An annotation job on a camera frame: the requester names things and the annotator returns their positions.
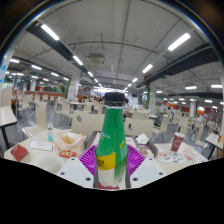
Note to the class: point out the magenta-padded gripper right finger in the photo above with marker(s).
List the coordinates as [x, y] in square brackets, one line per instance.
[146, 171]

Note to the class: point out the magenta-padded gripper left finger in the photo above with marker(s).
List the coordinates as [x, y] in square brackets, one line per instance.
[75, 171]

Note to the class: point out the green drink bottle black cap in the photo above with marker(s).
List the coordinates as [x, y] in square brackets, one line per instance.
[111, 140]

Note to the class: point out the small red sauce packet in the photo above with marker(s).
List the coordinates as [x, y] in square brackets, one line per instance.
[67, 154]

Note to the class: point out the white cup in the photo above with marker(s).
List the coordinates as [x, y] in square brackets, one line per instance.
[50, 163]

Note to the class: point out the printed paper placemat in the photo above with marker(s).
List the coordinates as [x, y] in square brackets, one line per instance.
[171, 156]

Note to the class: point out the white napkin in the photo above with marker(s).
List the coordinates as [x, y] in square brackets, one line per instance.
[142, 139]

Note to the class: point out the food wrapper with fries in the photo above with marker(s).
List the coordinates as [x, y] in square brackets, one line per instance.
[68, 139]

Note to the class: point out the red paper cup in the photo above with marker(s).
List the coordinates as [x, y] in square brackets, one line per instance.
[177, 142]

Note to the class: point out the white paper placemat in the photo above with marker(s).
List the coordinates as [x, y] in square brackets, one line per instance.
[40, 145]

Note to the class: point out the small clear bottle teal label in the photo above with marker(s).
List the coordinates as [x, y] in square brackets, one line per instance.
[50, 135]

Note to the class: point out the group of beige chairs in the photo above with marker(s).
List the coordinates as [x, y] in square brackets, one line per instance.
[86, 123]

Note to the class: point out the red snack packet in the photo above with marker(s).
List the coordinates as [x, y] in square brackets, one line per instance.
[19, 152]

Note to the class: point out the person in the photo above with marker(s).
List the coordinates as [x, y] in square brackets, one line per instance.
[126, 106]

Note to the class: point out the ceiling air conditioner unit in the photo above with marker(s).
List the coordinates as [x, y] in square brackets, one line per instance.
[96, 59]

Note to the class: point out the group of ceiling lights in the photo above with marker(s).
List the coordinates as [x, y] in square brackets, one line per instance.
[179, 41]

